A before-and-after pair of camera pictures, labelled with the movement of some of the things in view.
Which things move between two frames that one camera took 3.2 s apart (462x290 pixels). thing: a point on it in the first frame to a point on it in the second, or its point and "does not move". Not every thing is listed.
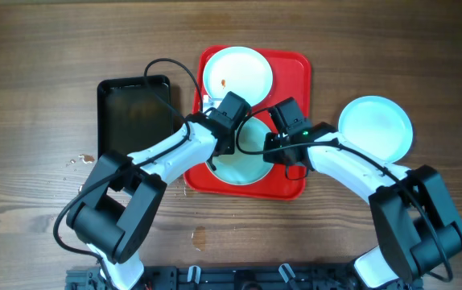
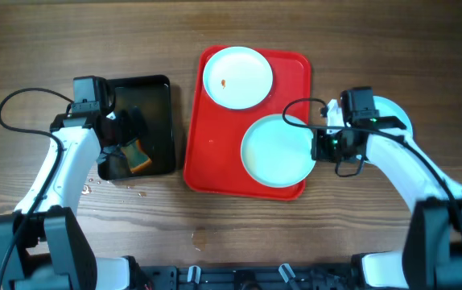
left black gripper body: x=229 y=147 to x=124 y=130
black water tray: x=129 y=117 does not move
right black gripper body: x=280 y=156 to x=332 y=147
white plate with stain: x=242 y=70 does not move
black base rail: x=229 y=277 does not move
